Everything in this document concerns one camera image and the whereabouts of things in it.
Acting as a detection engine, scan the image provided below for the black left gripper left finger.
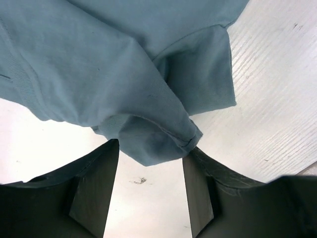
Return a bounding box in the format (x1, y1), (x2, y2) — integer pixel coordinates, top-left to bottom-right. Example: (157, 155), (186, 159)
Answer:
(0, 139), (119, 238)

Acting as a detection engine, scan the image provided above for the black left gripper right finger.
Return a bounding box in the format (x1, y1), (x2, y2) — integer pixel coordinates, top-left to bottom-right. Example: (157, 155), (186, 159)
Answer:
(182, 148), (317, 238)

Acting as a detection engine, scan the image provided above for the grey-blue t shirt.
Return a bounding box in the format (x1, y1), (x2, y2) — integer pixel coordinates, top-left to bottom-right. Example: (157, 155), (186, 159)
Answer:
(0, 0), (247, 166)

